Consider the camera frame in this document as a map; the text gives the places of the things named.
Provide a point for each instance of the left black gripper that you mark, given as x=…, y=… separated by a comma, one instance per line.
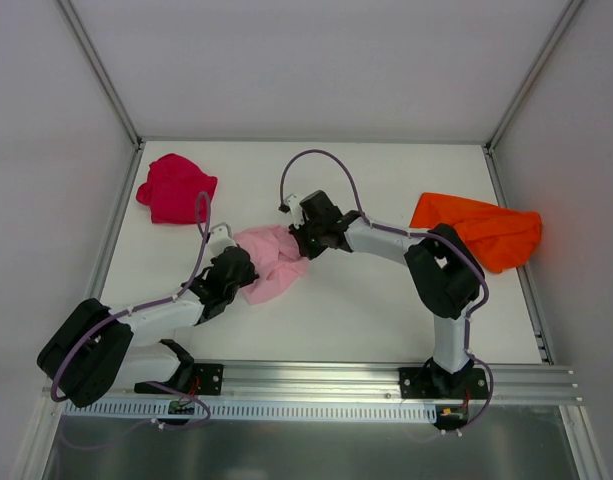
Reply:
x=243, y=267

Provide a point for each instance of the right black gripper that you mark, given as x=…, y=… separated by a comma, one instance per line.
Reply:
x=302, y=239

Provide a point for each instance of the pink t shirt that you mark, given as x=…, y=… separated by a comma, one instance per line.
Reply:
x=275, y=255

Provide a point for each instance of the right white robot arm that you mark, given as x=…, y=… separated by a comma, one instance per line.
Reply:
x=448, y=280

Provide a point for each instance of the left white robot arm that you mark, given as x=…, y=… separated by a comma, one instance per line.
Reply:
x=98, y=348

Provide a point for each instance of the red t shirt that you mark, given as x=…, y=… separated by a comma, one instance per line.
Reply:
x=171, y=190

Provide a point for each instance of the orange t shirt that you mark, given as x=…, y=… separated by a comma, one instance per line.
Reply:
x=501, y=239

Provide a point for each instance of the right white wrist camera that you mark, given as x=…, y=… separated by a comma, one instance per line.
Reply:
x=291, y=206

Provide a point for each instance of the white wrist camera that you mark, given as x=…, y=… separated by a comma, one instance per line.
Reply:
x=220, y=238
x=291, y=206

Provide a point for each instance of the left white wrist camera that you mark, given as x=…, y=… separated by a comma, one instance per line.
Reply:
x=220, y=238

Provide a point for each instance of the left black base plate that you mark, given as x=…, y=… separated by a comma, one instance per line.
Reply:
x=203, y=379

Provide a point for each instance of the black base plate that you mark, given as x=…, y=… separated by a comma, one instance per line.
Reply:
x=203, y=379
x=432, y=383

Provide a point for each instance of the aluminium front rail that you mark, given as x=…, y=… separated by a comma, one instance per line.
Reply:
x=355, y=382

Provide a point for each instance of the left aluminium side rail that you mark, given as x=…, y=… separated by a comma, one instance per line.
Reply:
x=110, y=237

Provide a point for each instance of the aluminium side rail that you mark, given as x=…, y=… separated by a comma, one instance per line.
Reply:
x=110, y=237
x=532, y=302

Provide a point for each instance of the white slotted cable duct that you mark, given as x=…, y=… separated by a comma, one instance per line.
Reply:
x=168, y=409

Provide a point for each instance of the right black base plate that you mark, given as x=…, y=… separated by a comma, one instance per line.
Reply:
x=432, y=383

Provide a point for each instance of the right aluminium side rail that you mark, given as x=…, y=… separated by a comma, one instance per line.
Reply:
x=532, y=302

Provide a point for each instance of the left aluminium frame post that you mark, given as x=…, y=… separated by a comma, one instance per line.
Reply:
x=89, y=51

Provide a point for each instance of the aluminium frame post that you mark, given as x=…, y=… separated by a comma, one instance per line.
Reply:
x=561, y=26
x=89, y=51

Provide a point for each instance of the right aluminium frame post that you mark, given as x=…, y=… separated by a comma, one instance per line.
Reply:
x=561, y=26

